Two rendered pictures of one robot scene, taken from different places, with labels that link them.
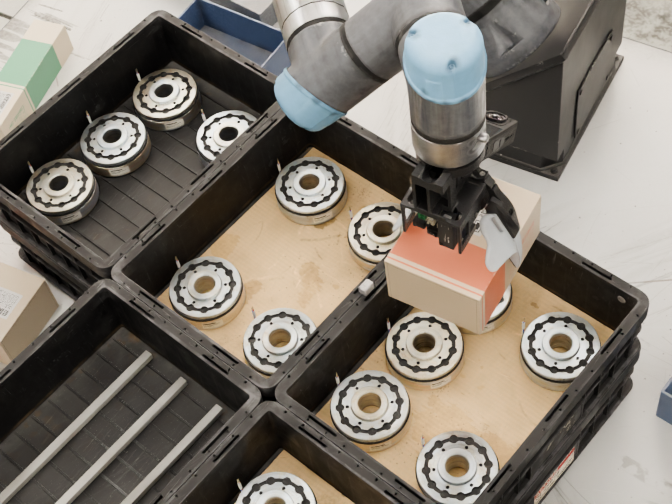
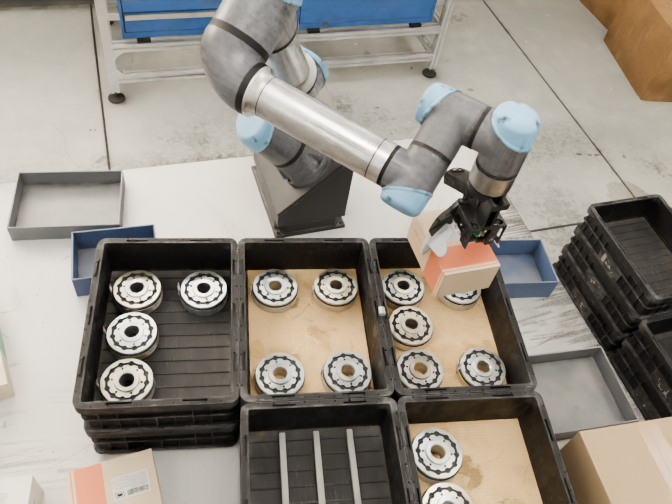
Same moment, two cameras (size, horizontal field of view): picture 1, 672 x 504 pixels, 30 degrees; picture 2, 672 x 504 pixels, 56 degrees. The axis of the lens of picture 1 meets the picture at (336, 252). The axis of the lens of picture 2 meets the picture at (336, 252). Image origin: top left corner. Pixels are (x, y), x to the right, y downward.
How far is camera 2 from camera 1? 1.00 m
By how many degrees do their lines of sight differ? 38
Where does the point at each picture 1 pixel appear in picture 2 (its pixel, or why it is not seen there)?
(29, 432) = not seen: outside the picture
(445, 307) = (473, 282)
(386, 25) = (455, 129)
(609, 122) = not seen: hidden behind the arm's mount
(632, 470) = not seen: hidden behind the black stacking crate
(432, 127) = (513, 170)
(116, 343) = (254, 443)
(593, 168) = (352, 212)
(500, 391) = (452, 324)
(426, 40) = (515, 118)
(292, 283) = (312, 342)
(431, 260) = (462, 261)
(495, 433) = (470, 343)
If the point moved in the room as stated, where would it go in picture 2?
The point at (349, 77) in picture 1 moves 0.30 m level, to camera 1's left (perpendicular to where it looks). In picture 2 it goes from (441, 170) to (338, 286)
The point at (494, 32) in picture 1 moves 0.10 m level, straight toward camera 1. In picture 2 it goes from (309, 159) to (336, 182)
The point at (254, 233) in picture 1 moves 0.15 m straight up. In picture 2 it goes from (265, 332) to (268, 293)
